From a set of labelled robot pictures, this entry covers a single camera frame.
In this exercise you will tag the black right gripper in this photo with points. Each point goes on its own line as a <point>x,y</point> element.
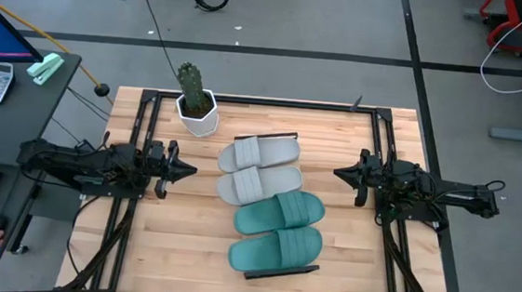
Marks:
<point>369,178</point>

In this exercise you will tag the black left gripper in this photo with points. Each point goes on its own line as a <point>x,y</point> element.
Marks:
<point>159,166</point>

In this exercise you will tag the green rubber slide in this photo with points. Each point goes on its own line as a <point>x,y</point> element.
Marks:
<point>281,250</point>
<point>284,210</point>

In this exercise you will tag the grey rubber slide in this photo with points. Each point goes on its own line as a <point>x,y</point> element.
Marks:
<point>269,153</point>
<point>267,184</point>

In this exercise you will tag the wooden shelf with black frame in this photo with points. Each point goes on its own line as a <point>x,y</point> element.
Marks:
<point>279,272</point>

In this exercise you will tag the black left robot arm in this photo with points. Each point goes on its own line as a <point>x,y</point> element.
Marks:
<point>77,166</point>

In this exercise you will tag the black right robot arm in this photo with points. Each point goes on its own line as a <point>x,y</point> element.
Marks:
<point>448,195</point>

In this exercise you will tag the green cactus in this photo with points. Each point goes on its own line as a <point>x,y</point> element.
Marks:
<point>191,87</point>

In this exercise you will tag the black round foot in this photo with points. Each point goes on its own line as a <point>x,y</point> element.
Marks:
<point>102,89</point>

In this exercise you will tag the mint green stapler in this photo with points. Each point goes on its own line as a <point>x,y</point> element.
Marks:
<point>45,67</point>

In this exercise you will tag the black desk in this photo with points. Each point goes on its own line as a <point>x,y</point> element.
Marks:
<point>21,113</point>

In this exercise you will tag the black aluminium table frame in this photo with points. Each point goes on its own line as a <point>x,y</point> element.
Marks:
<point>292,104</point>

